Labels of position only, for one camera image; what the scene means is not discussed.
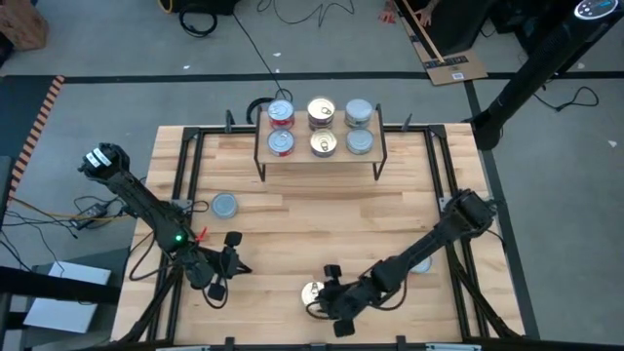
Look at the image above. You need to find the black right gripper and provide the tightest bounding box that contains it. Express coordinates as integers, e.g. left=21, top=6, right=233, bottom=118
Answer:
left=311, top=264, right=379, bottom=338

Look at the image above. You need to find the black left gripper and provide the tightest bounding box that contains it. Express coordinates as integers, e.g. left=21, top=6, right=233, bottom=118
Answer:
left=187, top=231, right=254, bottom=301

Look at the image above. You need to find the black power adapter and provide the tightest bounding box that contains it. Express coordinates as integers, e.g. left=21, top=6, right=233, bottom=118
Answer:
left=69, top=203, right=107, bottom=231

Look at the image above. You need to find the white flat box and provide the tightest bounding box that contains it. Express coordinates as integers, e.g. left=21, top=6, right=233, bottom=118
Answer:
left=22, top=260, right=112, bottom=335

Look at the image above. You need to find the black metal beam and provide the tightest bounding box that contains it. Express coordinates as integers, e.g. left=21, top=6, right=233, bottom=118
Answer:
left=0, top=265, right=122, bottom=307

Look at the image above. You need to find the black mat with orange stripes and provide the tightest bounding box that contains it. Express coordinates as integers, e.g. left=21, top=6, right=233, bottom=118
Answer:
left=0, top=74, right=66, bottom=201

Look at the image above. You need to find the flat cardboard sheet with label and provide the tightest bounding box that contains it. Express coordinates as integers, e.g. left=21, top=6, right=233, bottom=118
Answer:
left=399, top=0, right=489, bottom=87

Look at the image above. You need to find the black equipment case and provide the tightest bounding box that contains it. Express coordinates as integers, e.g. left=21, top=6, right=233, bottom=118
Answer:
left=158, top=0, right=241, bottom=16

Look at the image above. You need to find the long wooden stick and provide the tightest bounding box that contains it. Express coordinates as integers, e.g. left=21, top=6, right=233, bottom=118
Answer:
left=402, top=0, right=446, bottom=64

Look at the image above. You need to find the person's hand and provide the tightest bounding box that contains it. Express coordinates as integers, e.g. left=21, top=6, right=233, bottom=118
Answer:
left=416, top=0, right=440, bottom=28
left=378, top=1, right=399, bottom=24

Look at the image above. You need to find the brown cardboard box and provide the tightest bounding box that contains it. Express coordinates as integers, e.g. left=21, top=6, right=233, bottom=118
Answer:
left=0, top=0, right=49, bottom=53

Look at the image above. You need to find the black floor equipment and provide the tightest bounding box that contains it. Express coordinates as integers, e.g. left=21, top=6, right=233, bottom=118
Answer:
left=488, top=0, right=579, bottom=55

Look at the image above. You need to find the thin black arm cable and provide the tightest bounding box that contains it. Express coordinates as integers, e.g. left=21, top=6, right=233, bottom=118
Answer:
left=201, top=275, right=230, bottom=310
left=128, top=231, right=172, bottom=283

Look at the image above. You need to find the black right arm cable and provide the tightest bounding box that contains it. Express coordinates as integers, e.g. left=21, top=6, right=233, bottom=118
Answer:
left=372, top=280, right=410, bottom=313

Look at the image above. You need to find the wooden shelf with black frame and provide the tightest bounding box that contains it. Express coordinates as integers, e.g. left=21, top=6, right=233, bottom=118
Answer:
left=253, top=102, right=390, bottom=182

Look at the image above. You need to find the coiled black cable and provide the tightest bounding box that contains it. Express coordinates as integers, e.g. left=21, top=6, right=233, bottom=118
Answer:
left=246, top=97, right=289, bottom=126
left=177, top=9, right=218, bottom=39

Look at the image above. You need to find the yellow floor cable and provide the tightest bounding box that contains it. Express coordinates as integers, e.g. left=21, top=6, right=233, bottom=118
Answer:
left=9, top=196, right=136, bottom=221

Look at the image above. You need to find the black metal table frame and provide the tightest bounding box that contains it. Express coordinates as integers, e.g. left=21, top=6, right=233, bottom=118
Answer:
left=116, top=110, right=527, bottom=351

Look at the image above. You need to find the long black floor cable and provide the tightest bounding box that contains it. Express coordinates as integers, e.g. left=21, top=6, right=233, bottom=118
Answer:
left=230, top=12, right=294, bottom=111

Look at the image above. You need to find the squiggly black floor cable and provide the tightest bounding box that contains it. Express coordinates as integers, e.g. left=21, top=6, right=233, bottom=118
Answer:
left=256, top=0, right=361, bottom=28

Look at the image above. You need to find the looped black floor cable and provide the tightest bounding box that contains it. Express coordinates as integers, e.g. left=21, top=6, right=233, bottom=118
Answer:
left=532, top=85, right=600, bottom=113

